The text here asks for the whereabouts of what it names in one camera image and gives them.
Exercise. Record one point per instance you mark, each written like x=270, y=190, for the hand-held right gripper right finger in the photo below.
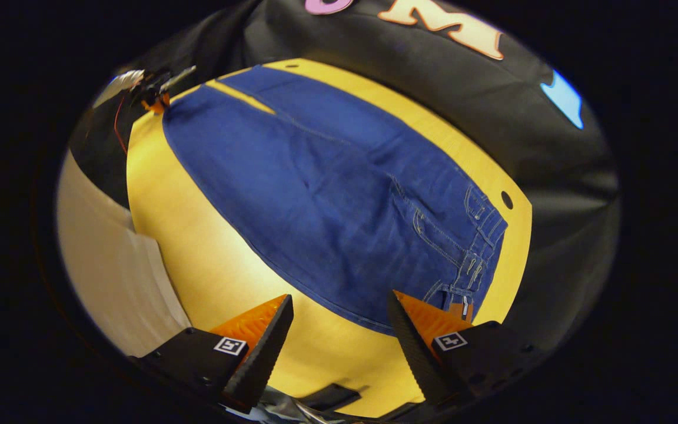
x=412, y=353

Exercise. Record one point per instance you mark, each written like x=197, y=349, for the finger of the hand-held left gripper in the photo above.
x=156, y=91

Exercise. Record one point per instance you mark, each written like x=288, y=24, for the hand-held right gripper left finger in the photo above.
x=262, y=359

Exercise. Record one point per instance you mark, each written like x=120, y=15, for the blue denim jeans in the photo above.
x=327, y=194

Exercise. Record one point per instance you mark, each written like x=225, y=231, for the black backdrop cloth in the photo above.
x=433, y=88

